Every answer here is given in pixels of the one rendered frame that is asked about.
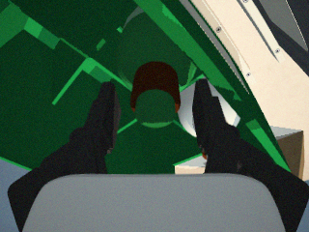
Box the green crate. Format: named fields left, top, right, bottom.
left=0, top=0, right=291, bottom=174

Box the grey bottle crate with dividers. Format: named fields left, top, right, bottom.
left=252, top=0, right=309, bottom=77

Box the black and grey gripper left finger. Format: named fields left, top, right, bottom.
left=8, top=81, right=122, bottom=232

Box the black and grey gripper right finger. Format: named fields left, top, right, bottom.
left=192, top=78, right=309, bottom=232

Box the green glass bottle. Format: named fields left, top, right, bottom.
left=115, top=6, right=197, bottom=128

